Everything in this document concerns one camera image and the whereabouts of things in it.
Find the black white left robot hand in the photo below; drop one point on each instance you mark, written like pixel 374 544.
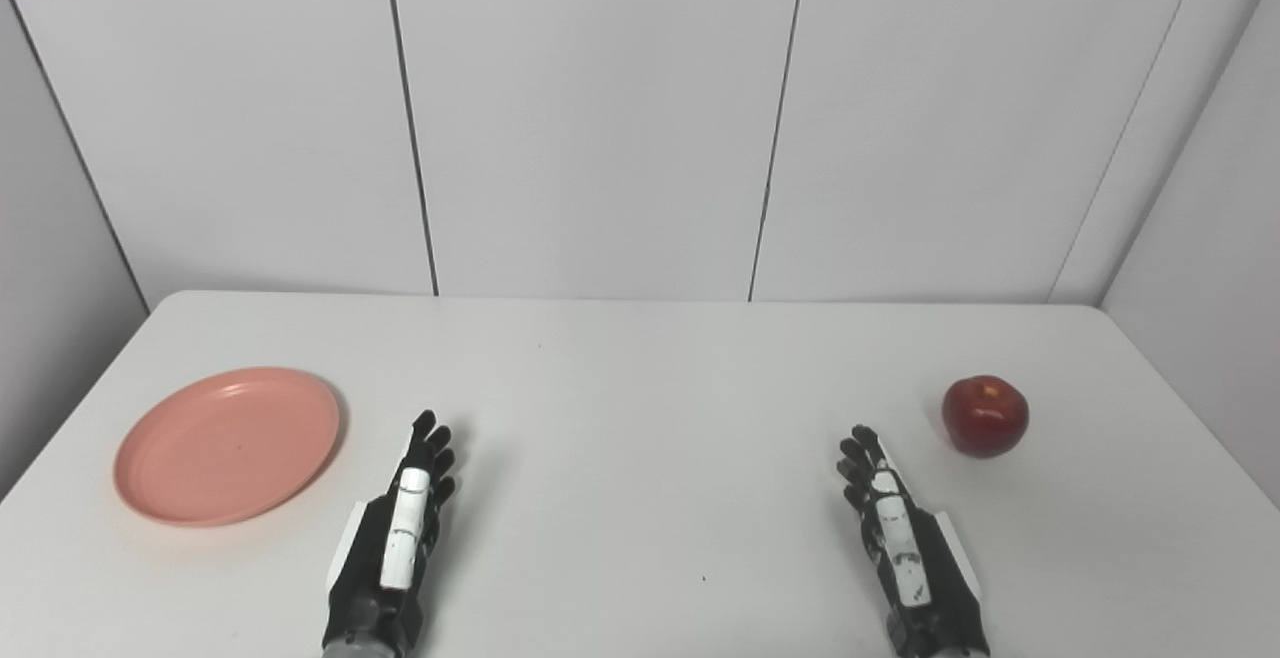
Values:
pixel 405 528

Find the red apple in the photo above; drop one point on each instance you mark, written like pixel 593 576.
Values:
pixel 985 418

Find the pink round plate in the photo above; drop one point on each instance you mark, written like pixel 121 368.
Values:
pixel 225 448

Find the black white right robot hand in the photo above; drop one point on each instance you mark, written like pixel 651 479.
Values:
pixel 905 548

